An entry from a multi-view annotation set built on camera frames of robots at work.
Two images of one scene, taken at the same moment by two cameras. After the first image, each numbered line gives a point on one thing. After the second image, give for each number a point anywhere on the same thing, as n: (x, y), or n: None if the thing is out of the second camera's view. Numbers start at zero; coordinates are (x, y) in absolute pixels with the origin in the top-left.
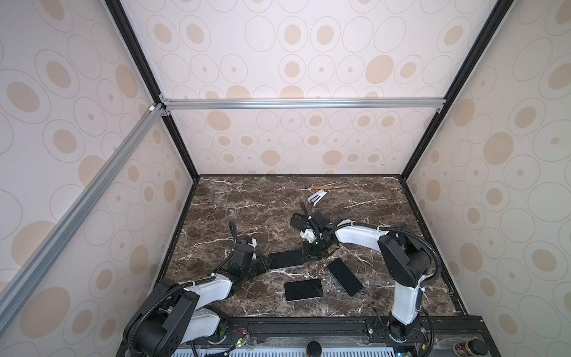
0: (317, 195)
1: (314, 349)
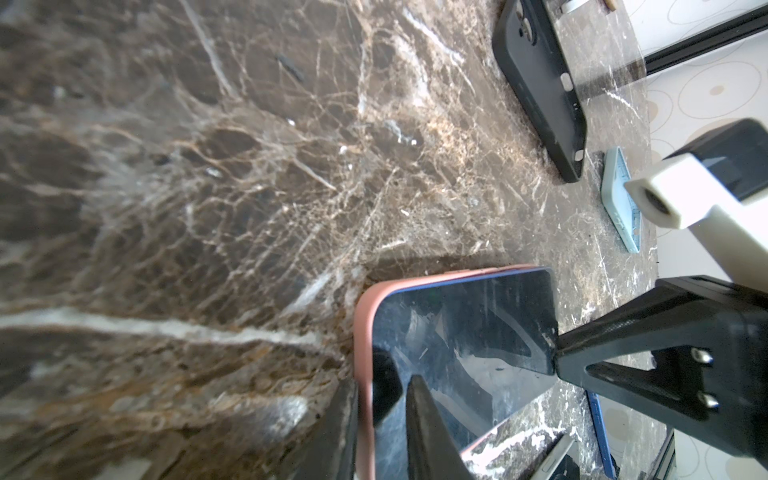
0: (573, 4)
1: None
